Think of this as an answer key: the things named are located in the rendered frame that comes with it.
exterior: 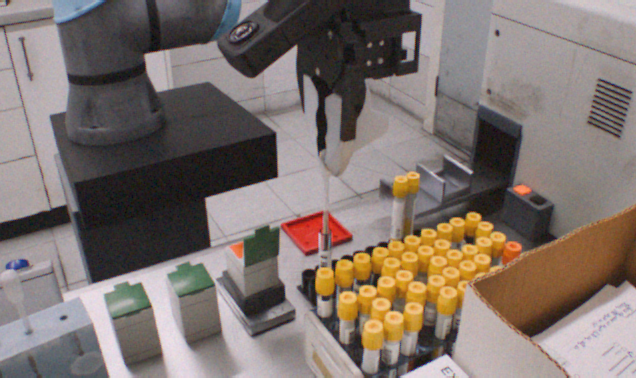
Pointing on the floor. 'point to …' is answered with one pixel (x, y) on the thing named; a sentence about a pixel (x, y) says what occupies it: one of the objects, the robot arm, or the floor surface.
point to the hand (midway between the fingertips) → (326, 162)
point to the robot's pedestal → (137, 237)
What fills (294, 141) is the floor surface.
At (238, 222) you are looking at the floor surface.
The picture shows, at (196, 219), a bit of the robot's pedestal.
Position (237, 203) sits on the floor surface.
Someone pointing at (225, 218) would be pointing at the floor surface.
